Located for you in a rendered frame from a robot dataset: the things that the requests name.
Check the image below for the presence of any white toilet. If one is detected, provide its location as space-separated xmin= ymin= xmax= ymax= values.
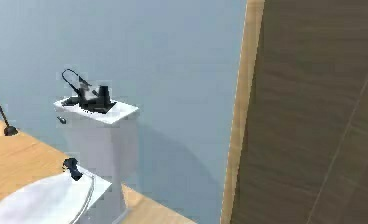
xmin=0 ymin=95 xmax=141 ymax=224

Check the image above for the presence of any dark plunger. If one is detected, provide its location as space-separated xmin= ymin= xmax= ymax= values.
xmin=0 ymin=96 xmax=19 ymax=137

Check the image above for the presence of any brown room door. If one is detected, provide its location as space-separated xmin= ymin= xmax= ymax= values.
xmin=219 ymin=0 xmax=368 ymax=224

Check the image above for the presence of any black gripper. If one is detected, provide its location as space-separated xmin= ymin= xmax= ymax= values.
xmin=61 ymin=68 xmax=117 ymax=115

